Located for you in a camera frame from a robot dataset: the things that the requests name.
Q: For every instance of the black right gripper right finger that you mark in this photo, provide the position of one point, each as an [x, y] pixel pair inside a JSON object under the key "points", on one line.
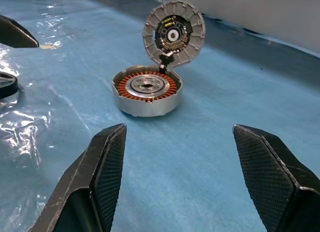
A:
{"points": [[275, 179]]}

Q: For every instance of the silver motor cover circuit board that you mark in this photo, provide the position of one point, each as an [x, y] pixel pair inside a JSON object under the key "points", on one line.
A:
{"points": [[193, 48]]}

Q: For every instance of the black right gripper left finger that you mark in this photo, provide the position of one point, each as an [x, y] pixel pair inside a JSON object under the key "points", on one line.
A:
{"points": [[82, 182]]}

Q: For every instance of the clear plastic film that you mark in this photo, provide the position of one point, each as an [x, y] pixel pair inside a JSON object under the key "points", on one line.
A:
{"points": [[30, 131]]}

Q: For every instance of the silver motor housing copper windings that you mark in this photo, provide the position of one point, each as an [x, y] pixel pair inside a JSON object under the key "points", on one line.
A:
{"points": [[150, 107]]}

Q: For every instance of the beige tape piece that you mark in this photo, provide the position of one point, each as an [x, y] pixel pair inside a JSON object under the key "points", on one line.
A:
{"points": [[47, 46]]}

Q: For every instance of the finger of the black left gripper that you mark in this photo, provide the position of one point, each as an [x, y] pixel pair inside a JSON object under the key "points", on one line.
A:
{"points": [[15, 35]]}

